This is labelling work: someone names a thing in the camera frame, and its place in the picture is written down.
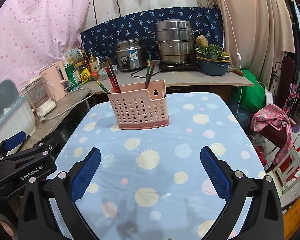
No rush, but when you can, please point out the green plastic bag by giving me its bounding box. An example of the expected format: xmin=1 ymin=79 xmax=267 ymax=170
xmin=232 ymin=69 xmax=266 ymax=113

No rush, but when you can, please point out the person's left hand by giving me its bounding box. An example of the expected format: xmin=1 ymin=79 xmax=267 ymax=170
xmin=0 ymin=220 xmax=14 ymax=237

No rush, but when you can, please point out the yellow snack package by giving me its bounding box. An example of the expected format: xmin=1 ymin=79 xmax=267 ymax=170
xmin=80 ymin=68 xmax=91 ymax=85

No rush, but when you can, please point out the black induction cooker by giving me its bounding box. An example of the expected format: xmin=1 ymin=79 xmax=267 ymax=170
xmin=159 ymin=61 xmax=199 ymax=72

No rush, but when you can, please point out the blue bowl with greens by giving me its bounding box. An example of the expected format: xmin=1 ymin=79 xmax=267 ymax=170
xmin=195 ymin=44 xmax=230 ymax=76

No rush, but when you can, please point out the dark maroon chopstick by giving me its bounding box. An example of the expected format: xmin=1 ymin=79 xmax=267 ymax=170
xmin=107 ymin=58 xmax=121 ymax=93

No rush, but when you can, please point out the gold fork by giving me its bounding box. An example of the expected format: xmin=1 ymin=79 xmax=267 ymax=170
xmin=161 ymin=89 xmax=165 ymax=98

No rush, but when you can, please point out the wooden counter shelf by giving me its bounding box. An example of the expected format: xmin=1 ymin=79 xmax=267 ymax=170
xmin=19 ymin=71 xmax=254 ymax=151

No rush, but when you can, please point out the green chopstick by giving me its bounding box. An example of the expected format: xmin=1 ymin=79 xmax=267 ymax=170
xmin=145 ymin=53 xmax=152 ymax=89
xmin=90 ymin=76 xmax=110 ymax=94

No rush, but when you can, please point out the bright red chopstick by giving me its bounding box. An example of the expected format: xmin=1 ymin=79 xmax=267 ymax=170
xmin=109 ymin=72 xmax=121 ymax=93

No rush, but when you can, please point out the stainless steel steamer pot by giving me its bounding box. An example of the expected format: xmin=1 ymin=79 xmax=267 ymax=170
xmin=154 ymin=20 xmax=200 ymax=65

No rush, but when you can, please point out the navy patterned cloth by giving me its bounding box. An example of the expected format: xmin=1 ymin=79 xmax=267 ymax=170
xmin=81 ymin=7 xmax=224 ymax=59

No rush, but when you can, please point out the red tomato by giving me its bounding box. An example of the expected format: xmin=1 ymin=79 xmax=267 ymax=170
xmin=90 ymin=72 xmax=99 ymax=80

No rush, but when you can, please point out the green box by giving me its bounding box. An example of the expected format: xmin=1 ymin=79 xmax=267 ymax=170
xmin=64 ymin=63 xmax=80 ymax=91

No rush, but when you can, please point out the silver rice cooker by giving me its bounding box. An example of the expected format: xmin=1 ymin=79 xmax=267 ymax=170
xmin=116 ymin=38 xmax=147 ymax=72

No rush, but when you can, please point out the potato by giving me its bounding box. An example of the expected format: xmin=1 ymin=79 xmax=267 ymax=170
xmin=196 ymin=35 xmax=209 ymax=47

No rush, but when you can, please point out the blue polka dot tablecloth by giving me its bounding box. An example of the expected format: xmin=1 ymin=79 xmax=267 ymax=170
xmin=56 ymin=93 xmax=265 ymax=239

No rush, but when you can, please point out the green chopstick in holder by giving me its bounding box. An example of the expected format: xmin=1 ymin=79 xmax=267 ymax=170
xmin=90 ymin=76 xmax=110 ymax=94

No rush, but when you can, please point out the pink electric kettle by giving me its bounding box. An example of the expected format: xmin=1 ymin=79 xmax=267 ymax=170
xmin=39 ymin=61 xmax=68 ymax=101

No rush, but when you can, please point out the beige hanging cloth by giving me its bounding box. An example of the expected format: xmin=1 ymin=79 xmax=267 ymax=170
xmin=197 ymin=0 xmax=295 ymax=85

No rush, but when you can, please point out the pink curtain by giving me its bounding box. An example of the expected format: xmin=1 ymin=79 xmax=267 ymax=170
xmin=0 ymin=0 xmax=90 ymax=88

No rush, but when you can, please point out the glass food container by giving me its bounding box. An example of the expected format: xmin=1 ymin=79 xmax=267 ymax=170
xmin=98 ymin=64 xmax=117 ymax=80

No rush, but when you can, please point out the cooking oil bottle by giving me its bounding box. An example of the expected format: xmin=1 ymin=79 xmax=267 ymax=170
xmin=89 ymin=53 xmax=100 ymax=73

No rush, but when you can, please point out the pink plastic utensil holder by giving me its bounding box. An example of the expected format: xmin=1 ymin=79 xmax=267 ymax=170
xmin=108 ymin=80 xmax=170 ymax=130

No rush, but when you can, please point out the pink floral bag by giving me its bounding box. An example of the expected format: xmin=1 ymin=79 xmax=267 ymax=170
xmin=250 ymin=104 xmax=293 ymax=165

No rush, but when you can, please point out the white glass blender jug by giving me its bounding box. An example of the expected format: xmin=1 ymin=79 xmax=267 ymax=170
xmin=21 ymin=76 xmax=57 ymax=118

